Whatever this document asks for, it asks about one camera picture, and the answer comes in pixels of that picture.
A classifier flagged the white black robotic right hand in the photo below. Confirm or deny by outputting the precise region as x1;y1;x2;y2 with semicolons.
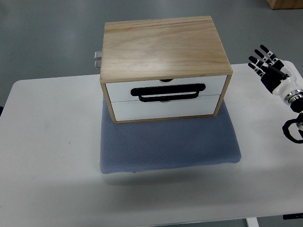
248;45;303;104

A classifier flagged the white drawer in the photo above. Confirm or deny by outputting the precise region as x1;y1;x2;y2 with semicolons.
106;75;227;102
112;95;220;121

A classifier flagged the black drawer handle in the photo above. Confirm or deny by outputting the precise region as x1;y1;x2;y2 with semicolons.
130;83;206;103

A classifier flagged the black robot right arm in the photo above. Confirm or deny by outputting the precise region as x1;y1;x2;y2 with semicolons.
282;89;303;144

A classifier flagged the wooden drawer cabinet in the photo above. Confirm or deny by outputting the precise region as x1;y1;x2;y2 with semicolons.
100;16;232;123

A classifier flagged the cardboard box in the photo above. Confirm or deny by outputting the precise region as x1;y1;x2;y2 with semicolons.
266;0;303;9

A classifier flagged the black table control panel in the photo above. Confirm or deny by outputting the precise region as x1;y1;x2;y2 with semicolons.
283;213;303;220

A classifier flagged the white table leg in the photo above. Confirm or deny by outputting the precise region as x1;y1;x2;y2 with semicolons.
246;218;259;227

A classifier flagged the blue mesh cushion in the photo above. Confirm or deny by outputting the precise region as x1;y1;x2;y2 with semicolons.
100;104;241;174

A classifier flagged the silver metal clamp lower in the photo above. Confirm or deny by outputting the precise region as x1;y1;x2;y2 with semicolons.
94;60;101;70

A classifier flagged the silver metal clamp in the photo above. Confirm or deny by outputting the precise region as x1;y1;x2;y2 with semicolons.
94;60;101;70
94;51;102;59

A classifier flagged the silver metal clamp upper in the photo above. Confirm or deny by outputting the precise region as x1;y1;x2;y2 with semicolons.
94;51;102;59

